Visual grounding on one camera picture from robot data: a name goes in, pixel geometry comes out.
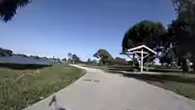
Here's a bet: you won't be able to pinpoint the distant spreading tree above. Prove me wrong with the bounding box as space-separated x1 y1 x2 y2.
92 48 115 67

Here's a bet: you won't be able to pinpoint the small distant trees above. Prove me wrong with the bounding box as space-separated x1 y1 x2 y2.
66 52 82 65

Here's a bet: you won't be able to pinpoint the pale concrete path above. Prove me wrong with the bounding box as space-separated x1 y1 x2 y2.
15 59 195 110

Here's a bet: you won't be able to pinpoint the white roofed shelter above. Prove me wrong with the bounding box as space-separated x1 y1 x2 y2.
118 42 158 76

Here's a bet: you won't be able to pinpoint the round dark tree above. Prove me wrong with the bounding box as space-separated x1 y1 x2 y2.
119 18 171 69

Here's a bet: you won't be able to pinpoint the blue lake water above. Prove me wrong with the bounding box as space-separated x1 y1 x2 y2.
0 54 62 68

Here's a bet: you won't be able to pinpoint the grass verge beside water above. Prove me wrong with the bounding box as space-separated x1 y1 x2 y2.
0 59 88 110

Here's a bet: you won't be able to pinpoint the grass field with trees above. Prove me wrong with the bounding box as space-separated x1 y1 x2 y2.
78 58 195 104

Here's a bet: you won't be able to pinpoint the large tall dark tree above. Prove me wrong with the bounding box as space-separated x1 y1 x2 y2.
162 0 195 74

